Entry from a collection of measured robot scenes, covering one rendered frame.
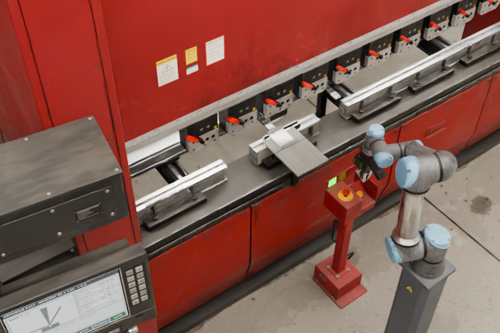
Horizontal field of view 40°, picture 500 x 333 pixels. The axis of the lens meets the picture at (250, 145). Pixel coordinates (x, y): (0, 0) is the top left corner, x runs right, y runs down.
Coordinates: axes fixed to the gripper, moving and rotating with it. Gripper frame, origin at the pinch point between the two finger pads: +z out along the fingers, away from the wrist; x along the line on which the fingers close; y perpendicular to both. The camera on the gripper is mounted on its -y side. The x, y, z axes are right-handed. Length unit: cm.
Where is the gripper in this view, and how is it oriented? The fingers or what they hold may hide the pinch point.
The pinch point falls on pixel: (364, 180)
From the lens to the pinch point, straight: 329.2
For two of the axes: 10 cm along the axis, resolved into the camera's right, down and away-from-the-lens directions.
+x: -8.1, 4.1, -4.2
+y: -5.8, -6.4, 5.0
